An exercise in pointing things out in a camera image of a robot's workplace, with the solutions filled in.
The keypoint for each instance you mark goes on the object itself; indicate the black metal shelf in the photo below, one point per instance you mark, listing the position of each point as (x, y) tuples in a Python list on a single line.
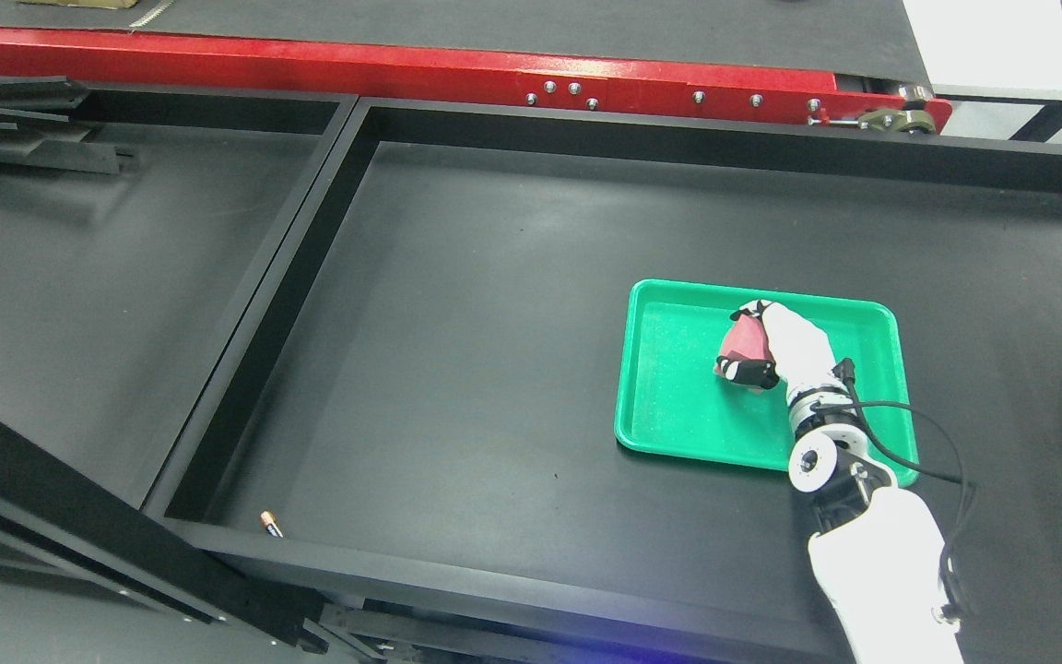
[(120, 296), (426, 385)]

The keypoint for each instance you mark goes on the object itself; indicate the pink cube block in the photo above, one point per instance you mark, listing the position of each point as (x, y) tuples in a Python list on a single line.
[(744, 358)]

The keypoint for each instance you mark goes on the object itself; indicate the black metal shelf left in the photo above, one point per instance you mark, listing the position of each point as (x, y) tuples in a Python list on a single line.
[(120, 296)]

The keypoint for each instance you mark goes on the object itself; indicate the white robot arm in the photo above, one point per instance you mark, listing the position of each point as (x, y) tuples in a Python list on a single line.
[(876, 551)]

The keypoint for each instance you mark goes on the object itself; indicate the red conveyor frame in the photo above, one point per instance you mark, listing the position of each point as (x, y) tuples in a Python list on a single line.
[(751, 93)]

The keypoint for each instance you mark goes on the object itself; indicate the green plastic tray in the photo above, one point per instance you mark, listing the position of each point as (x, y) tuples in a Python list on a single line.
[(671, 403)]

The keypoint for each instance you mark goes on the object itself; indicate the black metal shelf right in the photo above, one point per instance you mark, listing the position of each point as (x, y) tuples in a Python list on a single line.
[(426, 385)]

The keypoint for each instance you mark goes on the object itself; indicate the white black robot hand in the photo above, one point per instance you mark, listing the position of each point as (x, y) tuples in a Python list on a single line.
[(804, 359)]

